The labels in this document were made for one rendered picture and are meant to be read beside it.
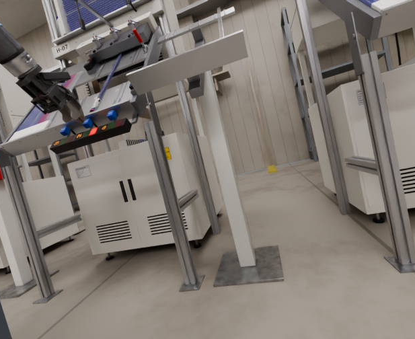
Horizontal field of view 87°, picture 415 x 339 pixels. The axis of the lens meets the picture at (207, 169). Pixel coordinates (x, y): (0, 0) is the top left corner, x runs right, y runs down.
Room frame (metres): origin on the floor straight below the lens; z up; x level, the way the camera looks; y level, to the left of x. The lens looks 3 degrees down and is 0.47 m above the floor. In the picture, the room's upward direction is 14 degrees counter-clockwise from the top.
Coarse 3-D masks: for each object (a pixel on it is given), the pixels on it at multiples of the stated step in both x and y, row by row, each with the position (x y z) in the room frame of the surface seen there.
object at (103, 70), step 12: (132, 48) 1.23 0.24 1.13; (108, 60) 1.25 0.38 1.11; (120, 60) 1.17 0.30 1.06; (132, 60) 1.11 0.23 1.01; (144, 60) 1.08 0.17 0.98; (72, 72) 1.35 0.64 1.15; (84, 72) 1.27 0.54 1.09; (96, 72) 1.19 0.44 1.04; (108, 72) 1.12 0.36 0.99; (120, 72) 1.19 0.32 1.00
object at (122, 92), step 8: (112, 88) 0.98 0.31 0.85; (120, 88) 0.94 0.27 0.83; (128, 88) 0.92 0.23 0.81; (96, 96) 0.98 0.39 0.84; (104, 96) 0.95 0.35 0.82; (112, 96) 0.92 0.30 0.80; (120, 96) 0.90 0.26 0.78; (128, 96) 0.87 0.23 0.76; (88, 104) 0.96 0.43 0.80; (104, 104) 0.90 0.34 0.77; (88, 112) 0.91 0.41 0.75; (56, 120) 0.97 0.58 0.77
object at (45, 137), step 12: (108, 108) 0.82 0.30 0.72; (120, 108) 0.82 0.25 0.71; (132, 108) 0.82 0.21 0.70; (72, 120) 0.86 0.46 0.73; (96, 120) 0.86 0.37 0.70; (108, 120) 0.86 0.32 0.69; (36, 132) 0.91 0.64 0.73; (48, 132) 0.91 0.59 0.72; (72, 132) 0.91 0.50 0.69; (12, 144) 0.96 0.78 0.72; (24, 144) 0.96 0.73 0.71; (36, 144) 0.96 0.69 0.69; (48, 144) 0.96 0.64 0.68
